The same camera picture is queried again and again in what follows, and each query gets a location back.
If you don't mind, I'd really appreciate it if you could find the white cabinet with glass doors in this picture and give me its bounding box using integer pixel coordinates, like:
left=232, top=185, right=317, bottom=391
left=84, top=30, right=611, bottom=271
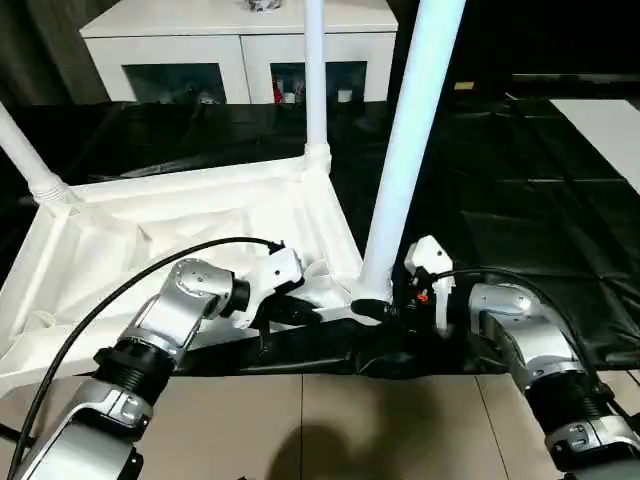
left=79, top=0, right=400, bottom=105

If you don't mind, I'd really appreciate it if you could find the white flat board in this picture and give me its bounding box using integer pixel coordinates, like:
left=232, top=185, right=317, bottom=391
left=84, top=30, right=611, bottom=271
left=548, top=98, right=640, bottom=195

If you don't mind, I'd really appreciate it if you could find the grey curtain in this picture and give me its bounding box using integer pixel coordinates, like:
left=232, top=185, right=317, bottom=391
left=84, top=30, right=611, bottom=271
left=0, top=0, right=110, bottom=107

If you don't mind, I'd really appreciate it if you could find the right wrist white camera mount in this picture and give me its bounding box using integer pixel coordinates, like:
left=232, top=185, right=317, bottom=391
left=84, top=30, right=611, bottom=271
left=404, top=234, right=457, bottom=337

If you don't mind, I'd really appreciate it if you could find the white plastic table top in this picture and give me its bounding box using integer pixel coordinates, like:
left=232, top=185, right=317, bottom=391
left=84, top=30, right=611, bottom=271
left=0, top=142, right=367, bottom=390

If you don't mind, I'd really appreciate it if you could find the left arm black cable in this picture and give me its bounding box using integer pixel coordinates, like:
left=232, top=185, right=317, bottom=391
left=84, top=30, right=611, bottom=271
left=9, top=236, right=287, bottom=480

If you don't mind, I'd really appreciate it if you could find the black mat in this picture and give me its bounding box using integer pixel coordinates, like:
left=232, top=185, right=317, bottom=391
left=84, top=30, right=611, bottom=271
left=0, top=97, right=640, bottom=377

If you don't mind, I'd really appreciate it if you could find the black stand leg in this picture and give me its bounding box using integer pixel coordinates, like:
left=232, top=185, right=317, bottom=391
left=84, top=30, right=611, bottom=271
left=0, top=423, right=37, bottom=447

